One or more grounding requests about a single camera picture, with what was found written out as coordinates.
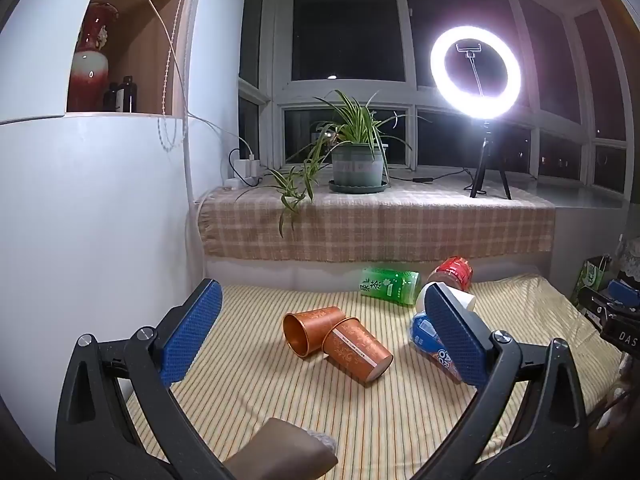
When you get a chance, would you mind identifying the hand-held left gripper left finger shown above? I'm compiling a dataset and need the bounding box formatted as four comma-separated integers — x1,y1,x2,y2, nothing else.
55,278,236,480

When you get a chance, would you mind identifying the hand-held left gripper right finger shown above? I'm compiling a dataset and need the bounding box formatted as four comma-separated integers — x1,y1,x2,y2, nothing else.
410,281,588,480

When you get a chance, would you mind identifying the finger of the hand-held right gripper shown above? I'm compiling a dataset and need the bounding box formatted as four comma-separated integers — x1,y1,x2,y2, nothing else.
606,280,640,312

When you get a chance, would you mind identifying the copper cup with white band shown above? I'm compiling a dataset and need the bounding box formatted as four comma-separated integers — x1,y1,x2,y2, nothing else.
321,316,394,387

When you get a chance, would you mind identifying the plain copper paper cup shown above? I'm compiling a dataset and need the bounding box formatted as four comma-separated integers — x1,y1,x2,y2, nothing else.
282,306,347,358

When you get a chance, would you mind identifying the blue and red paper cup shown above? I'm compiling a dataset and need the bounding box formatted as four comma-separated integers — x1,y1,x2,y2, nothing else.
410,310,476,387

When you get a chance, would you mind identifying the white paper cup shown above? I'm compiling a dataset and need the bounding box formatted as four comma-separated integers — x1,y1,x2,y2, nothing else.
415,282,477,321

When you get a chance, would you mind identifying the green paper cup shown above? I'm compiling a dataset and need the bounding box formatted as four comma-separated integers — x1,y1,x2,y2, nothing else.
360,266,422,307

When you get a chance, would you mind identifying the green bag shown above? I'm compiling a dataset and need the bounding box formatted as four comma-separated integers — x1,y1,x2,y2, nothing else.
572,256,619,307

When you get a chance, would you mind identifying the yellow striped bed sheet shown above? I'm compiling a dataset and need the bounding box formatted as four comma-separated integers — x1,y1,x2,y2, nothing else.
122,272,623,480

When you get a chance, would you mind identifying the beige plaid cloth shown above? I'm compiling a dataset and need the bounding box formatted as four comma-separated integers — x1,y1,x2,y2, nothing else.
197,180,557,264

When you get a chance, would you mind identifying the white power strip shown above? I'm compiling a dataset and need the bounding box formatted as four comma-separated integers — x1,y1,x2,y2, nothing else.
222,175,264,191

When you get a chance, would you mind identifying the grey fuzzy cloth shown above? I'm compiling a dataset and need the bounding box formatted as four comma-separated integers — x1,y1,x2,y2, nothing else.
305,427,337,454

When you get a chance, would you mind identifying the white cabinet with wooden shelf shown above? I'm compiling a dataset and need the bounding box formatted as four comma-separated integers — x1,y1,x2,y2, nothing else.
0,0,213,467

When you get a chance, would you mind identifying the dark green pot saucer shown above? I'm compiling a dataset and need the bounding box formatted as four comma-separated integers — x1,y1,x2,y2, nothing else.
328,179,389,195

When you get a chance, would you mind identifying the black tripod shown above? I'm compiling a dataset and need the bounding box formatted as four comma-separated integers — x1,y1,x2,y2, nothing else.
469,120,513,201

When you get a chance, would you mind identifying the green flower pot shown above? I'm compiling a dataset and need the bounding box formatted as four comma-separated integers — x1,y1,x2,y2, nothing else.
331,142,384,187

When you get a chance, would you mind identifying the spider plant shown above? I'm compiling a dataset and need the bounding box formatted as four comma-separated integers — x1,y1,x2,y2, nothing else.
235,89,432,239

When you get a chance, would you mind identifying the tall dark bottle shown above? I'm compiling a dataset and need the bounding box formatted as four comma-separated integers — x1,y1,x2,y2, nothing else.
120,75,138,113

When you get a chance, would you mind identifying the red and white vase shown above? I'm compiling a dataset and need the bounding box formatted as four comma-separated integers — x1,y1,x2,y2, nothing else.
67,1,120,113

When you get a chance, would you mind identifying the black cable with switch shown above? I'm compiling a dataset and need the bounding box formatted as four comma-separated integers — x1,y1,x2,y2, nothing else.
387,167,476,184

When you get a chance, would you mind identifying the white bead cord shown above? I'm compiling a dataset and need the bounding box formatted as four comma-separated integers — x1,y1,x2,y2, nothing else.
157,0,194,151

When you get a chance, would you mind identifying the white window frame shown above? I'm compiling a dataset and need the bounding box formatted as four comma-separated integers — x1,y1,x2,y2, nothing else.
238,0,630,197

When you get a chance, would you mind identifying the ring light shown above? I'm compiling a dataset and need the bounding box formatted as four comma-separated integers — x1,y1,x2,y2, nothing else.
430,25,523,121

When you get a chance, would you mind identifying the white cable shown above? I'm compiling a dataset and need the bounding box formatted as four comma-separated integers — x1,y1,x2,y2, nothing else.
129,0,253,161

